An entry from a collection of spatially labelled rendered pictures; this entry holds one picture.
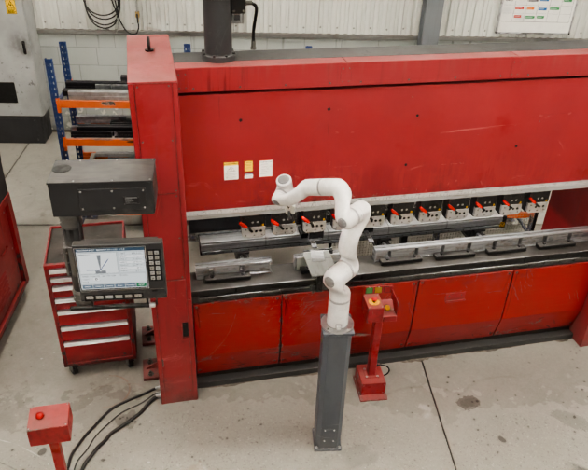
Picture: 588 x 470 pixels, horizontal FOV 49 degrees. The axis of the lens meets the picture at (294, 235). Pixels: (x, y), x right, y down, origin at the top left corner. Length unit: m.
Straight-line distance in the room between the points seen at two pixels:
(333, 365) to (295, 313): 0.71
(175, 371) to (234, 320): 0.52
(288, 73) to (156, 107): 0.77
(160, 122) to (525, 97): 2.25
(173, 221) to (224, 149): 0.51
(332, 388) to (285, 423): 0.66
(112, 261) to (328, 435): 1.80
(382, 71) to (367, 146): 0.48
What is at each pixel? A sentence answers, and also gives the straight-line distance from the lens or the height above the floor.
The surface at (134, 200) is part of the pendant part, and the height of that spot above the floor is 1.84.
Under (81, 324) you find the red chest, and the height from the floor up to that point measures 0.49.
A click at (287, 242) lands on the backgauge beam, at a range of 4.57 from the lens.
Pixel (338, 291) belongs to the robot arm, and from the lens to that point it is 3.51.
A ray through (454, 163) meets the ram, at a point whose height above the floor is 1.60.
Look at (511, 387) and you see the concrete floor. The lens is 5.12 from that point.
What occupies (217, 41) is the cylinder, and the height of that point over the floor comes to 2.41.
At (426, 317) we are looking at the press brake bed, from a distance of 4.86.
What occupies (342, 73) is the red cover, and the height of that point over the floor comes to 2.24.
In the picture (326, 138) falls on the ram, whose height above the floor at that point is 1.83.
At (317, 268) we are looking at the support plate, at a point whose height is 1.00.
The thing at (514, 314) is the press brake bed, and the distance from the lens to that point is 5.23.
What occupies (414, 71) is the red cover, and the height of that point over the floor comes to 2.23.
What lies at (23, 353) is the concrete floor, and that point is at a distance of 5.34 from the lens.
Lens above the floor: 3.43
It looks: 33 degrees down
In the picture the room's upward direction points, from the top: 2 degrees clockwise
